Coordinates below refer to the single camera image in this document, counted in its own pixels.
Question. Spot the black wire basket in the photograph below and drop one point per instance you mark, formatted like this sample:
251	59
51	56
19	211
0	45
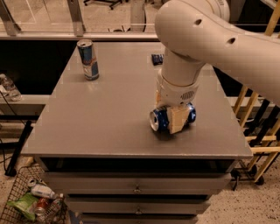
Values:
12	216

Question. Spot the yellow wooden cart frame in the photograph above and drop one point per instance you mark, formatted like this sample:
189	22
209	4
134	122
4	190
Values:
259	144

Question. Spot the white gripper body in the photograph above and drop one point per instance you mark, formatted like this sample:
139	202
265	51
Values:
175	94

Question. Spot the tall red bull can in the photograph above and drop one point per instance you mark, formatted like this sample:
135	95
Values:
88	59

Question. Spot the red can in basket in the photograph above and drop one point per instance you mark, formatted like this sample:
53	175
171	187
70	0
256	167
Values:
42	206

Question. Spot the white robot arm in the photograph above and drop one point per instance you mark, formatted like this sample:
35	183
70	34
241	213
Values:
195	33

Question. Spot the dark blue snack packet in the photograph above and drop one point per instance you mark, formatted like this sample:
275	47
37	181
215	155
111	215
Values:
157	59

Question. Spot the clear plastic water bottle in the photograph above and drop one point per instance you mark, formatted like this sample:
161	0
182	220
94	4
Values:
10	88

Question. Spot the grey drawer cabinet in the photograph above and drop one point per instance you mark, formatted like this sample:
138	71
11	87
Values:
96	146

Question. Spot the blue crushed pepsi can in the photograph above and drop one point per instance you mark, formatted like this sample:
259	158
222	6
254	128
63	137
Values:
159	119

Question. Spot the metal railing frame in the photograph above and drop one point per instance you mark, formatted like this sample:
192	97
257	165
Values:
117	20

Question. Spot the white plastic bottle in basket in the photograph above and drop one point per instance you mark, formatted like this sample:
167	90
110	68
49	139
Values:
43	191

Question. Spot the green snack bag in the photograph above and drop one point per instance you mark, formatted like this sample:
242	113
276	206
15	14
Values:
25	205

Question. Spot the silver can in basket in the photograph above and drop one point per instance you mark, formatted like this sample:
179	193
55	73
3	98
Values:
32	182

